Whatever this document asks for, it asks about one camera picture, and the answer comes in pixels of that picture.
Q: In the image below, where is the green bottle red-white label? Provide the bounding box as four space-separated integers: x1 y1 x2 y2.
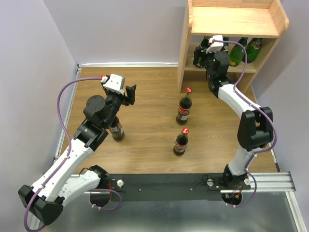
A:
221 37 229 53

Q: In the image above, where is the green bottle yellow label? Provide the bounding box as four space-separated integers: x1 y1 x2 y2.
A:
229 37 248 67

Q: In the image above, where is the green bottle red-blue label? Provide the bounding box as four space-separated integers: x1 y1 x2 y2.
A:
246 38 263 63

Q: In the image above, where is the cola bottle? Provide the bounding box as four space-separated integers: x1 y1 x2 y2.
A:
173 128 189 156
176 87 192 125
109 116 125 141

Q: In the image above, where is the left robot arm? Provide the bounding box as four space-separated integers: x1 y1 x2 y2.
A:
18 85 137 226

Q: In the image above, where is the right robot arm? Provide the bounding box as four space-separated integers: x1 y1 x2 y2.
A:
193 47 274 189

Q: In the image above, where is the wooden two-tier shelf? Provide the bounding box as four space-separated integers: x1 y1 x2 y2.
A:
177 0 289 92

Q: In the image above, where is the cola bottle front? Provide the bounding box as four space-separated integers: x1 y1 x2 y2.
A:
173 128 189 156

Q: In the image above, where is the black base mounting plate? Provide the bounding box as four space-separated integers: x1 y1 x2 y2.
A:
98 173 251 202

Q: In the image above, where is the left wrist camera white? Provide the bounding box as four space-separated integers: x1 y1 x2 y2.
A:
101 73 125 95

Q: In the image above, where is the aluminium frame rail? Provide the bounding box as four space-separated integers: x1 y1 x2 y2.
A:
46 67 298 232

